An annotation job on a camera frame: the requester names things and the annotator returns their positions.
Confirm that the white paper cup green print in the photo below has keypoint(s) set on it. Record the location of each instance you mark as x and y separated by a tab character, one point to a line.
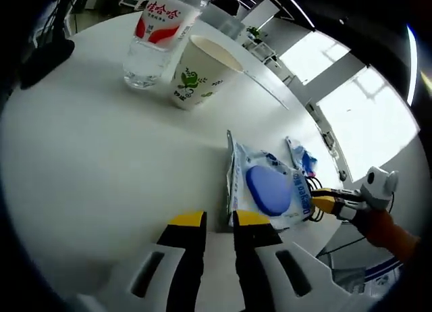
192	85

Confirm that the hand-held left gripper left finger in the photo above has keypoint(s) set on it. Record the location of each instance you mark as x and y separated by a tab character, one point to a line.
152	285

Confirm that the ceiling light strip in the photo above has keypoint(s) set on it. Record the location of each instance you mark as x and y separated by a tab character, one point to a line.
412	65

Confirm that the white office chair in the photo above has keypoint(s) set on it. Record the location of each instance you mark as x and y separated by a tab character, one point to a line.
265	53

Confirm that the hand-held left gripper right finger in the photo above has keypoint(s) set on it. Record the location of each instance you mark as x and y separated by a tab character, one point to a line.
270	285

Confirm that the grey chair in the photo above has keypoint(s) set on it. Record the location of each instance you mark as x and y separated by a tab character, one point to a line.
347	278

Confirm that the clear plastic water bottle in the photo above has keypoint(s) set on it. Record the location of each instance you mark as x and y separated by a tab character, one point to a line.
148	65

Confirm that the green potted plant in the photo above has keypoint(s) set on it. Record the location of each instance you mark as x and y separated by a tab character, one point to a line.
254	31

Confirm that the blue wet wipes packet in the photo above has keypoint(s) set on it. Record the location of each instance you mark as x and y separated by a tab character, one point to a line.
270	190

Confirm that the black rounded object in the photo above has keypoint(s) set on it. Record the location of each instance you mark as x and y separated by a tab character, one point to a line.
47	62

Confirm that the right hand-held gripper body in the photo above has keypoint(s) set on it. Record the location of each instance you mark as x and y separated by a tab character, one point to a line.
378	187

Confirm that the bright window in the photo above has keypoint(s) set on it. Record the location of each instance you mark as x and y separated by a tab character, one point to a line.
371	123
303	55

